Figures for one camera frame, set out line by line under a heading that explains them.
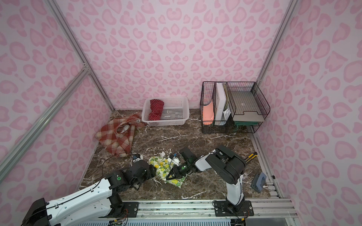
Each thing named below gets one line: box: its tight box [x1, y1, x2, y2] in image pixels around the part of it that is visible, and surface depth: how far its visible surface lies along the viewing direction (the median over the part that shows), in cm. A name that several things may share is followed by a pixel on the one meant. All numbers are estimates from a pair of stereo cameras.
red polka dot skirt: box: [148, 98, 165, 121], surface depth 115 cm
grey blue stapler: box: [250, 171, 267, 193], surface depth 81 cm
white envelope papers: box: [222, 108, 232, 122], surface depth 97 cm
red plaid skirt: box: [94, 113, 147, 158], surface depth 103 cm
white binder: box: [214, 82, 227, 122], surface depth 97 cm
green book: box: [234, 121, 259, 127], surface depth 100 cm
